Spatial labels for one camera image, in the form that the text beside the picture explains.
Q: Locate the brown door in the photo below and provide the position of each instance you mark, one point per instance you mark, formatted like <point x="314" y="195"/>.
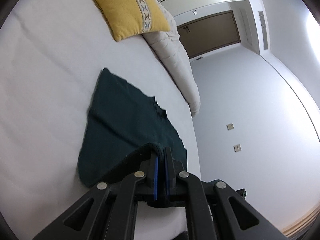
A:
<point x="209" y="33"/>

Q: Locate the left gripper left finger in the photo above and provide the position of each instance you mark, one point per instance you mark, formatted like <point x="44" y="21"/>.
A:
<point x="108" y="211"/>

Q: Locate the dark green sweater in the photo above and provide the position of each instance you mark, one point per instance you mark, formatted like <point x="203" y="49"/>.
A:
<point x="124" y="127"/>

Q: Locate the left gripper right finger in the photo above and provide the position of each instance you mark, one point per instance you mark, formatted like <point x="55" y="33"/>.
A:
<point x="214" y="210"/>

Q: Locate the wall socket plate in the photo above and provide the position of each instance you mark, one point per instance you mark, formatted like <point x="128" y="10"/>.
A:
<point x="230" y="126"/>
<point x="237" y="148"/>

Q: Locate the yellow patterned cushion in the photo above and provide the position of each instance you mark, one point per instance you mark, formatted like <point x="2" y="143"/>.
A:
<point x="128" y="18"/>

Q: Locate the white bed sheet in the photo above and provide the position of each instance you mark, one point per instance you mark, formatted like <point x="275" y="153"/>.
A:
<point x="52" y="52"/>

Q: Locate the beige duvet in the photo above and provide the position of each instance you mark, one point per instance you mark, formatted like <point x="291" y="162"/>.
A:
<point x="170" y="51"/>

